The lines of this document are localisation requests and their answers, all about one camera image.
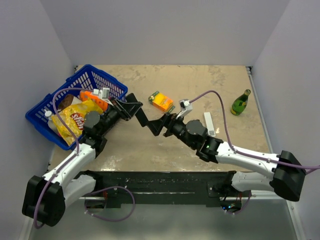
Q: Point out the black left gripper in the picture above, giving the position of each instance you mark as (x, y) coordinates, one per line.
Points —
(125, 110)

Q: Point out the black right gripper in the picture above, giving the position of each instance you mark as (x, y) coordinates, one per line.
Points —
(156, 126)

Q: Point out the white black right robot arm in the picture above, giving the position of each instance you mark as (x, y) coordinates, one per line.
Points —
(278, 173)

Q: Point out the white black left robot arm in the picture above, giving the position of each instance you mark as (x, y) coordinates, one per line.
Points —
(47, 197)

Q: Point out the white remote control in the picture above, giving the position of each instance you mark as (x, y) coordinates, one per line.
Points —
(209, 124)

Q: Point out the orange yellow battery pack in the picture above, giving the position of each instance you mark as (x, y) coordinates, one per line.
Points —
(161, 102)

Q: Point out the orange carton box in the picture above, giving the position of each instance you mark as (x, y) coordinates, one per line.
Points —
(87, 95)

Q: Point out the blue plastic basket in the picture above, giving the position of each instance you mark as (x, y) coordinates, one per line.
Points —
(88, 77)

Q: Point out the yellow chips bag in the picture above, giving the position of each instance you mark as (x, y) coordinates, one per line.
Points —
(74, 117)

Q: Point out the brown white package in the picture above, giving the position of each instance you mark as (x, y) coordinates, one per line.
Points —
(68, 101)

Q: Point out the white plastic bottle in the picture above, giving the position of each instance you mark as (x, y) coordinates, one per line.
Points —
(49, 114)

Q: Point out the green glass bottle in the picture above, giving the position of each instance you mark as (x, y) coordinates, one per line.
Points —
(240, 104)

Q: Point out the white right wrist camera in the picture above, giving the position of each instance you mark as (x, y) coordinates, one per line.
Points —
(185, 108)

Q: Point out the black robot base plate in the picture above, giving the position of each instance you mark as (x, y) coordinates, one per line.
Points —
(117, 188)

